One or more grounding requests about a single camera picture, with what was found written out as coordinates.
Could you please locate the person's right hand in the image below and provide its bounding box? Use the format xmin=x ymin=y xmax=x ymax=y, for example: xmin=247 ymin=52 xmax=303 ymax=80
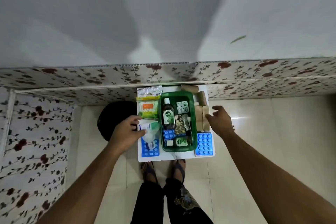
xmin=205 ymin=105 xmax=236 ymax=138

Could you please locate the person's left hand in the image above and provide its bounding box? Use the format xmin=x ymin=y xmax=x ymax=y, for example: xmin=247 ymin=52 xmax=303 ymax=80
xmin=108 ymin=115 xmax=146 ymax=154

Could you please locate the person's right forearm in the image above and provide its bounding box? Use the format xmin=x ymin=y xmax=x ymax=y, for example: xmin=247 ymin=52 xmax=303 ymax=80
xmin=223 ymin=129 xmax=336 ymax=224

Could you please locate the person's left forearm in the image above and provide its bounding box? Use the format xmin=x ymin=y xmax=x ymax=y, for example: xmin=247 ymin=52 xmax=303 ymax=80
xmin=37 ymin=141 xmax=127 ymax=224

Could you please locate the clear plastic bag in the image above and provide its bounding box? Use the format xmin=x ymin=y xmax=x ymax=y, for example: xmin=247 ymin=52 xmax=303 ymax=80
xmin=141 ymin=118 xmax=161 ymax=150

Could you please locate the green plastic tray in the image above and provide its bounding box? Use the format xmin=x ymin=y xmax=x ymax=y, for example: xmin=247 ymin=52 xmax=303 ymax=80
xmin=160 ymin=92 xmax=198 ymax=152

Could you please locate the brown bandage roll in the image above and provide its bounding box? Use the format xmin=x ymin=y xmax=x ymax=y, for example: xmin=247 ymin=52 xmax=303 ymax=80
xmin=180 ymin=84 xmax=201 ymax=93
xmin=195 ymin=92 xmax=208 ymax=107

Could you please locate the large blue blister pack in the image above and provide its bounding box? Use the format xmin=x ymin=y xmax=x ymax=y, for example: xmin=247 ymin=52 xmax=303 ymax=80
xmin=196 ymin=133 xmax=213 ymax=157
xmin=141 ymin=137 xmax=160 ymax=158

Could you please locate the brown herb packet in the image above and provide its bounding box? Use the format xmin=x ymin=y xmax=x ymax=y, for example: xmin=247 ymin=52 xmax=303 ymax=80
xmin=175 ymin=114 xmax=192 ymax=136

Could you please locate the green and yellow packet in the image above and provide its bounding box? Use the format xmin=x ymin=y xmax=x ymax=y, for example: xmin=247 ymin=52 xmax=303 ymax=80
xmin=136 ymin=96 xmax=161 ymax=119

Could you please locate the silver blister pack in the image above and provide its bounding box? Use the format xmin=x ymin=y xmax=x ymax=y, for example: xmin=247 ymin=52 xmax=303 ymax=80
xmin=176 ymin=101 xmax=190 ymax=115

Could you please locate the small blue blister pack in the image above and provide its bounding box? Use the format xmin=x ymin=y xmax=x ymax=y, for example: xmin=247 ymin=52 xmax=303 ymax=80
xmin=162 ymin=129 xmax=176 ymax=140

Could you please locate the black round stool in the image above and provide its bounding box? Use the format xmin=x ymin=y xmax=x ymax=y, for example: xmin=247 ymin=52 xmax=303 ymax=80
xmin=97 ymin=100 xmax=138 ymax=142

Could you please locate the brown antiseptic bottle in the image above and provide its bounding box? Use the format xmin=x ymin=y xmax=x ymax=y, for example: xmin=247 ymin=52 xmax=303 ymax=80
xmin=162 ymin=97 xmax=176 ymax=130

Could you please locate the small green label bottle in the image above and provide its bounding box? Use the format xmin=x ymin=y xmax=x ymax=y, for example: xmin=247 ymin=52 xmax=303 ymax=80
xmin=175 ymin=137 xmax=190 ymax=148

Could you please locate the person's left sandal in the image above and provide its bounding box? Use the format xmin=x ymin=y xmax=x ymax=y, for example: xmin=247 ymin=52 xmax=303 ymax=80
xmin=140 ymin=161 xmax=158 ymax=184

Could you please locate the person's sandal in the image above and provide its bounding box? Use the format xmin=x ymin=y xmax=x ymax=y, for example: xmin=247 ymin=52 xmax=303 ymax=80
xmin=140 ymin=161 xmax=158 ymax=184
xmin=171 ymin=159 xmax=187 ymax=183

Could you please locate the silver foil packet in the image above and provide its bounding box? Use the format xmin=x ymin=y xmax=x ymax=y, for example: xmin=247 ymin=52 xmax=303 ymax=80
xmin=137 ymin=86 xmax=163 ymax=98

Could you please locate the person's right sandal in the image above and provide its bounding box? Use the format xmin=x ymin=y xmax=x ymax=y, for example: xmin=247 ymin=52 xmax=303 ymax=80
xmin=171 ymin=159 xmax=187 ymax=183

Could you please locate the person's left leg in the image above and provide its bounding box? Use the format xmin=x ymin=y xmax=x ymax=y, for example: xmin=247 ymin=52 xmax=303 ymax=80
xmin=130 ymin=181 xmax=165 ymax=224

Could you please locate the person's leg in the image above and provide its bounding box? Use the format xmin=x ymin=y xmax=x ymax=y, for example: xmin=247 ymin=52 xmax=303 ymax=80
xmin=163 ymin=177 xmax=214 ymax=224
xmin=130 ymin=181 xmax=165 ymax=224

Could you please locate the person's right leg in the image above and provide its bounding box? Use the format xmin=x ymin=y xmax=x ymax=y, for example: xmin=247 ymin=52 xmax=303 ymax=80
xmin=163 ymin=177 xmax=214 ymax=224

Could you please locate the floral patterned panel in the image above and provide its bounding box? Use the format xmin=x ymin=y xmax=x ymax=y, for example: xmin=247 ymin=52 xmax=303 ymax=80
xmin=0 ymin=58 xmax=336 ymax=224

